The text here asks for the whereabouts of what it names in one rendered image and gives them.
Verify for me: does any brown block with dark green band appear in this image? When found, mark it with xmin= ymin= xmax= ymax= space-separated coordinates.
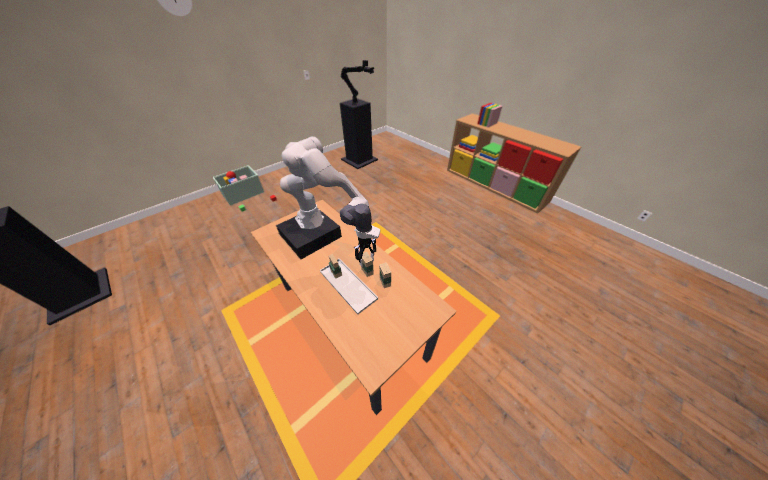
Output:
xmin=328 ymin=254 xmax=343 ymax=279
xmin=361 ymin=252 xmax=374 ymax=277
xmin=379 ymin=262 xmax=392 ymax=288

